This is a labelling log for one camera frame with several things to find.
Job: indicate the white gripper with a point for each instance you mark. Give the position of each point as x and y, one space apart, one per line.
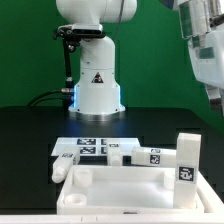
208 66

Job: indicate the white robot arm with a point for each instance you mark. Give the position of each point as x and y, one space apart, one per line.
90 55

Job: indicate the black camera on stand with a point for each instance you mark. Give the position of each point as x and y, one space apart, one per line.
71 36

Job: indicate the white marker base sheet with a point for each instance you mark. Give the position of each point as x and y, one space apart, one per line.
90 146

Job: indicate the white square desk top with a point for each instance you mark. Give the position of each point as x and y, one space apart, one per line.
93 190

